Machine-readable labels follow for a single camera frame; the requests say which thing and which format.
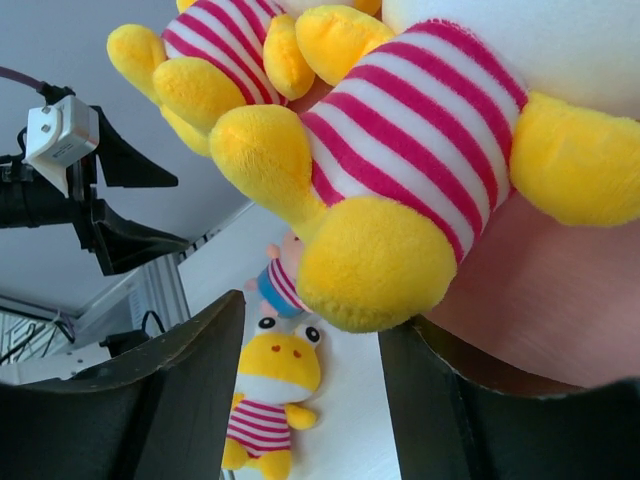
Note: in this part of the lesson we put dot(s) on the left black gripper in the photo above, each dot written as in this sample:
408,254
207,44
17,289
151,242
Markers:
29,200

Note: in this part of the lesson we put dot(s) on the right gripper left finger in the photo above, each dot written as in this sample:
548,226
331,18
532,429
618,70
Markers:
158,411

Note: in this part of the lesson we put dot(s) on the aluminium mounting rail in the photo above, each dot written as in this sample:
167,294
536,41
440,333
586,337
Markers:
147,301

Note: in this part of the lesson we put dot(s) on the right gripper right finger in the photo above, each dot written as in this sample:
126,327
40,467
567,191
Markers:
459,413

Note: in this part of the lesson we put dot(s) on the pink three-tier shelf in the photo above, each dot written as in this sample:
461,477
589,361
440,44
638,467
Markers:
559,302

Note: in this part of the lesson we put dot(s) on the yellow frog plush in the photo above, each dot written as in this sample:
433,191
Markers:
437,112
278,370
213,57

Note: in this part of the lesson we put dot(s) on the peach boy plush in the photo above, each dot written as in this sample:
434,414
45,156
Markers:
276,283

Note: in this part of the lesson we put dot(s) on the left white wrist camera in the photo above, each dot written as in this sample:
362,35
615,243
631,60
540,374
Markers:
58,136

